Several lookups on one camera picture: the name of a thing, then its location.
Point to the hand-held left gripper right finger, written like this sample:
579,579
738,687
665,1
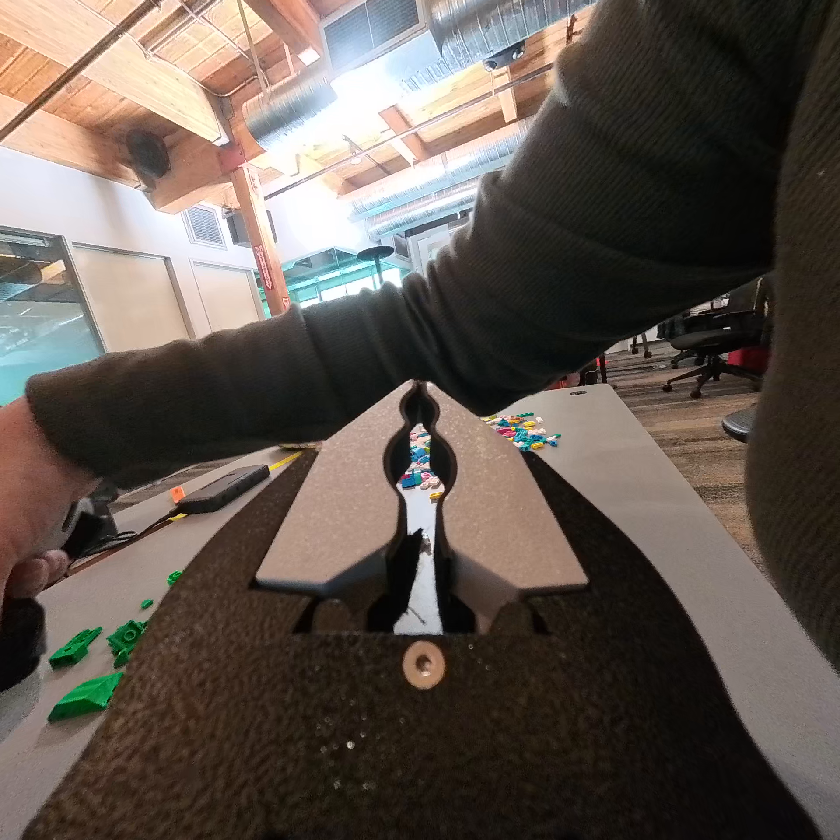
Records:
518,525

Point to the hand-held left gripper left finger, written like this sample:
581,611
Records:
328,525

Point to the pile of colourful toy bricks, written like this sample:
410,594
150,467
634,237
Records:
518,430

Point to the person's right forearm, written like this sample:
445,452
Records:
459,328

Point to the grey desk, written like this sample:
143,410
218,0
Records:
656,525

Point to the group of green toy bricks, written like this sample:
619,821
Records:
85,699

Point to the black flat case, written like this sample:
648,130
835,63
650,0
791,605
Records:
223,489

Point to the black battery charger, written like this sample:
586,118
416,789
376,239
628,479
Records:
92,525

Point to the white door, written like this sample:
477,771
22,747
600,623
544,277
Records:
226,295
131,302

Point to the teal framed window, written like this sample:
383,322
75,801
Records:
341,269

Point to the black floor lamp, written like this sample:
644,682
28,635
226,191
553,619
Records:
373,253

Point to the person's torso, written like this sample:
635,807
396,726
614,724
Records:
800,459

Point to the wooden pillar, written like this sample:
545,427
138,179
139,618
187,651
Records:
259,243

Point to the black round ceiling speaker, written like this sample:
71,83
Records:
148,152

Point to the large black ceiling vent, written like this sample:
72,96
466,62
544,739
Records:
374,29

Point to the wooden ceiling beam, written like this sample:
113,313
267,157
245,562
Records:
111,72

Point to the black wall speaker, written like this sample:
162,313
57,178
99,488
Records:
246,228

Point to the wall air vent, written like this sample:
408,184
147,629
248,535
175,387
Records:
205,226

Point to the glass wall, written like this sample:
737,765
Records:
39,315

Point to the silver ceiling duct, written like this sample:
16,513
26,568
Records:
407,131

